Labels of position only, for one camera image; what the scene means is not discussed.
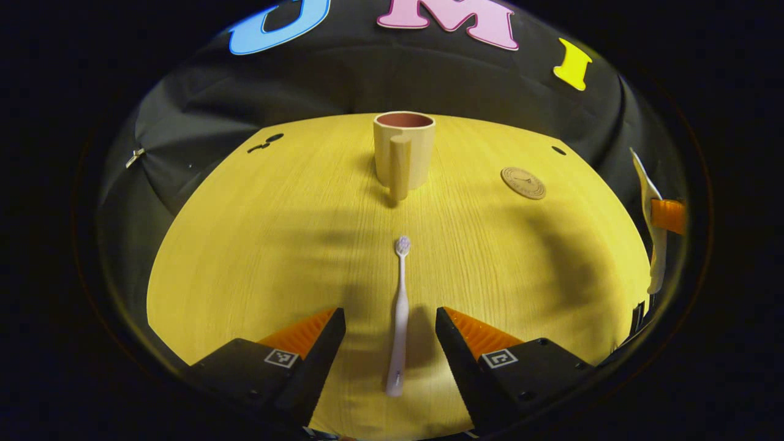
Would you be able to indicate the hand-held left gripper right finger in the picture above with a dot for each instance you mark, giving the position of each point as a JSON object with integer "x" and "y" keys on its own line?
{"x": 456, "y": 355}

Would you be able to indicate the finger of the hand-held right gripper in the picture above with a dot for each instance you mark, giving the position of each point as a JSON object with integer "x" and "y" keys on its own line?
{"x": 669, "y": 215}

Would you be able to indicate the round wooden coaster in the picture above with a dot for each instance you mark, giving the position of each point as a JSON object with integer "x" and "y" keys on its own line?
{"x": 523, "y": 183}

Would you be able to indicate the black backdrop cloth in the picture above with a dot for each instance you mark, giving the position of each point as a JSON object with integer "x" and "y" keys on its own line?
{"x": 343, "y": 79}

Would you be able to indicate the white cloth clip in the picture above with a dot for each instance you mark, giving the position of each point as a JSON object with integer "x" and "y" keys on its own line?
{"x": 135, "y": 157}

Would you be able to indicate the white toothpaste tube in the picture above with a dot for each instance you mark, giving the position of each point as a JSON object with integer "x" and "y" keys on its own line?
{"x": 656, "y": 257}

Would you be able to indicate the beige cup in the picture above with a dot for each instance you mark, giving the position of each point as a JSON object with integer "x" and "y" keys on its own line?
{"x": 407, "y": 153}

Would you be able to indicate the white toothbrush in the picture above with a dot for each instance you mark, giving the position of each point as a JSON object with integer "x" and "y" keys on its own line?
{"x": 400, "y": 318}

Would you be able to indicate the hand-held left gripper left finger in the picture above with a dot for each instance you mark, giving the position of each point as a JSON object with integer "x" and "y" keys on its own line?
{"x": 315, "y": 361}

